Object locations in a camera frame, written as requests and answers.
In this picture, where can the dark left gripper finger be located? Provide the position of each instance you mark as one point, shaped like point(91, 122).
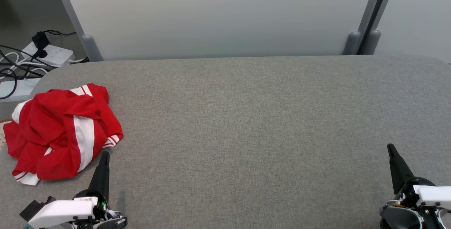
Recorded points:
point(101, 176)

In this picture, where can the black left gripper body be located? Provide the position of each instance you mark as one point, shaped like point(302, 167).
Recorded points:
point(102, 212)

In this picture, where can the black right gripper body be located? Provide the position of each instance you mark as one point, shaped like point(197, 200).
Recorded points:
point(400, 216)

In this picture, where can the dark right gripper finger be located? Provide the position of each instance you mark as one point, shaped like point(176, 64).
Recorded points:
point(398, 171)

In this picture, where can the red garment striped white trim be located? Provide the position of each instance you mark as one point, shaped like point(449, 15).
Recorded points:
point(86, 90)

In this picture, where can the beige perforated round object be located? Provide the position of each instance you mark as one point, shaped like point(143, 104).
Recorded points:
point(2, 134)

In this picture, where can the white flat box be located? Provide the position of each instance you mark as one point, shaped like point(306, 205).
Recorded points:
point(21, 90)

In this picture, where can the white power strip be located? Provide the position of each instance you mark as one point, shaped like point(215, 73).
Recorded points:
point(58, 54)

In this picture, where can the black plug adapter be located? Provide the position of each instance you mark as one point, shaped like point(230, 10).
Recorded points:
point(40, 40)

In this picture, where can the white partition panel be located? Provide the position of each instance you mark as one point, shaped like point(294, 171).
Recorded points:
point(422, 10)
point(218, 14)

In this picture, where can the white left camera bracket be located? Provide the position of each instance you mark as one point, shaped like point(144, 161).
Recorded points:
point(60, 211)

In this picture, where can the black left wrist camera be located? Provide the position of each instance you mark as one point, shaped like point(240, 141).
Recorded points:
point(30, 209)

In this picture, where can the grey partition post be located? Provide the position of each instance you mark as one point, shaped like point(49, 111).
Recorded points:
point(372, 42)
point(92, 47)
point(352, 44)

